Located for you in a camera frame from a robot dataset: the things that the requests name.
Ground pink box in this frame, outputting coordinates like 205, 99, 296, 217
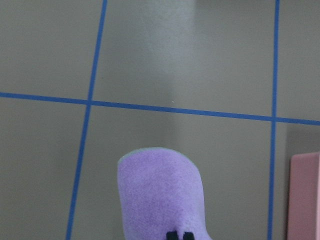
287, 152, 320, 240

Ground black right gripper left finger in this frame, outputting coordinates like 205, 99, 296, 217
166, 231, 178, 240

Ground purple cloth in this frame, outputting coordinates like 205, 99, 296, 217
117, 147, 211, 240

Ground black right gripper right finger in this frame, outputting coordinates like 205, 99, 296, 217
183, 232, 194, 240

